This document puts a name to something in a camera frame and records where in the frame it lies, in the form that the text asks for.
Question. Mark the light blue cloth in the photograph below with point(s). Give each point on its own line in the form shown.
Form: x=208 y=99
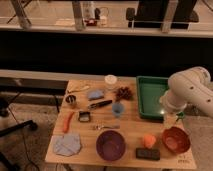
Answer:
x=67 y=144

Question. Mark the black chair in background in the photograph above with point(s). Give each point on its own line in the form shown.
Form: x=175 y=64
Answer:
x=150 y=14

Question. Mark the wooden spoon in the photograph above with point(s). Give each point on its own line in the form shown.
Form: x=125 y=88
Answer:
x=86 y=87

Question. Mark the small metal cup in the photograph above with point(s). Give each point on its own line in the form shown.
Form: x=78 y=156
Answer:
x=71 y=100

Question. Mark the red-white object on shelf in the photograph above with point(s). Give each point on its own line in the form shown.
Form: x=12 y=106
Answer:
x=91 y=22

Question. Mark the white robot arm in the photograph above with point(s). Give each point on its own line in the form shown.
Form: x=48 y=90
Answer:
x=187 y=86

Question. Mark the black office chair base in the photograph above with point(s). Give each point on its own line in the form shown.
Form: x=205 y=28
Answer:
x=4 y=107

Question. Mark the small black square tin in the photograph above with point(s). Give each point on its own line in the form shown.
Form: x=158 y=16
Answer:
x=84 y=116

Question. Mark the brown pine cone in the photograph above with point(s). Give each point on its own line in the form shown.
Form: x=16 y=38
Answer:
x=123 y=93

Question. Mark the orange toy carrot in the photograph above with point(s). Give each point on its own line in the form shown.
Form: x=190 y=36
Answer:
x=67 y=122

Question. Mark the purple bowl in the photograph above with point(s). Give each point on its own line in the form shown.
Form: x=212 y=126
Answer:
x=110 y=145

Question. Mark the orange-red bowl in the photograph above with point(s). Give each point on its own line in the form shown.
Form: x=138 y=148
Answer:
x=176 y=140

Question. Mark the green plastic tray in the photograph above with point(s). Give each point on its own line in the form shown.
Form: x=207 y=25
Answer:
x=149 y=91

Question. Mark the blue plastic cup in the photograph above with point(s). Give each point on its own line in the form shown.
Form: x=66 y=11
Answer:
x=117 y=109

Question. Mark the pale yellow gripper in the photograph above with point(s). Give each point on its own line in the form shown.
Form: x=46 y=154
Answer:
x=171 y=120

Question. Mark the orange plastic cup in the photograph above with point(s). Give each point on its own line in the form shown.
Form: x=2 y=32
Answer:
x=149 y=141

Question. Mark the black rectangular sponge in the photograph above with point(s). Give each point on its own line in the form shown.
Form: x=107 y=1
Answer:
x=149 y=154

